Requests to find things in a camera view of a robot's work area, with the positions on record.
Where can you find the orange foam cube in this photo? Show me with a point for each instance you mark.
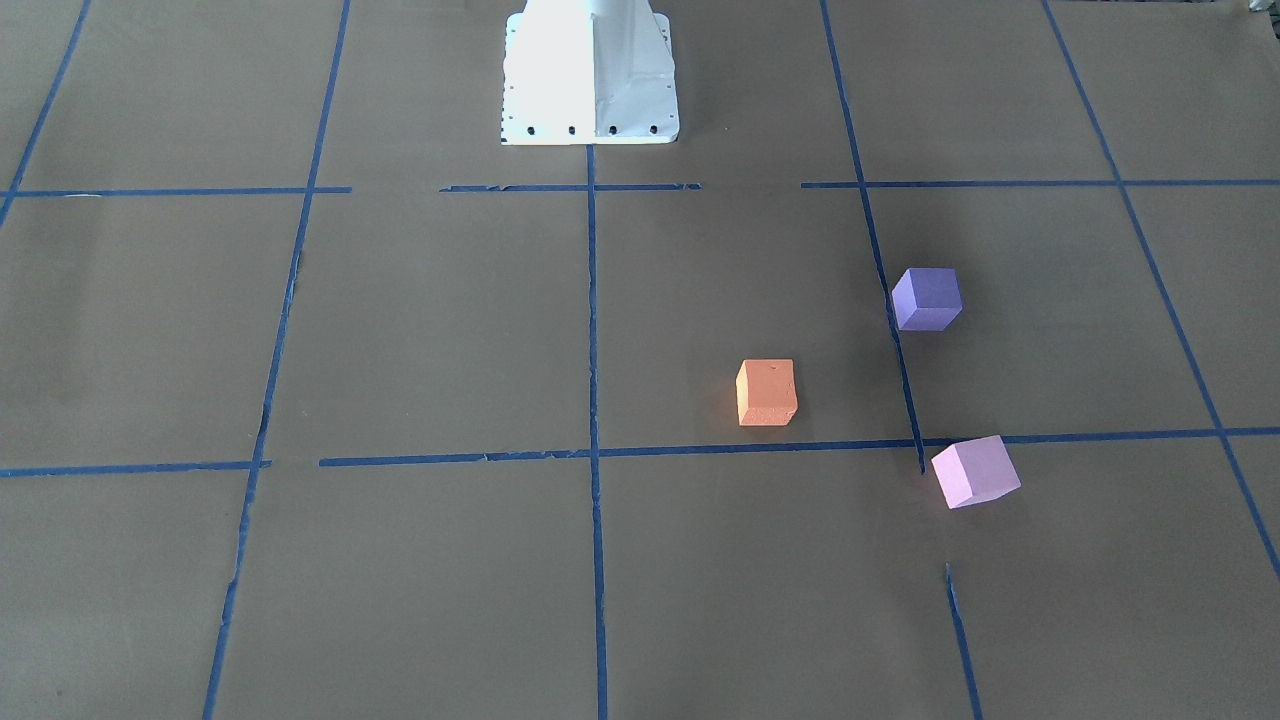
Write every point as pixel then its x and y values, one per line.
pixel 766 394

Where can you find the purple foam cube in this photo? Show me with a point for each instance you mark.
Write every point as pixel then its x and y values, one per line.
pixel 927 299

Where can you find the pink foam cube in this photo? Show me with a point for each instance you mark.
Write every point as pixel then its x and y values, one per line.
pixel 975 471

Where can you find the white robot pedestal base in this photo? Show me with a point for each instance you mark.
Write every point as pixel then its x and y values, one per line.
pixel 588 73

